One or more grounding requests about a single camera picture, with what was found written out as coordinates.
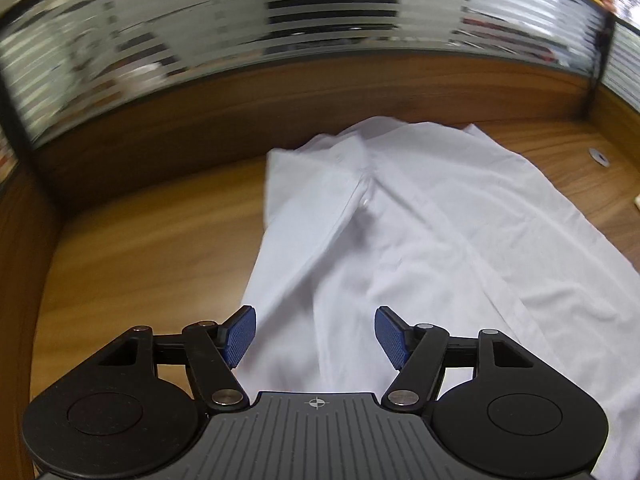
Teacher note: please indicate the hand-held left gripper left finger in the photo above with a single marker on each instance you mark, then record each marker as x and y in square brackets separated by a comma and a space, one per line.
[241, 335]

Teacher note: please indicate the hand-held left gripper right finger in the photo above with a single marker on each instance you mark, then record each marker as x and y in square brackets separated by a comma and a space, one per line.
[392, 340]

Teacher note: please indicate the white shirt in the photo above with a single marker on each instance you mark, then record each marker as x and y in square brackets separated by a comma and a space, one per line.
[430, 240]

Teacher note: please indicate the round metal desk washer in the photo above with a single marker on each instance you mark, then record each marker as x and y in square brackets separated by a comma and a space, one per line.
[598, 156]

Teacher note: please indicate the wood and glass desk partition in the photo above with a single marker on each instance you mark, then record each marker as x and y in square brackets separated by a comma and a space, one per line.
[280, 60]

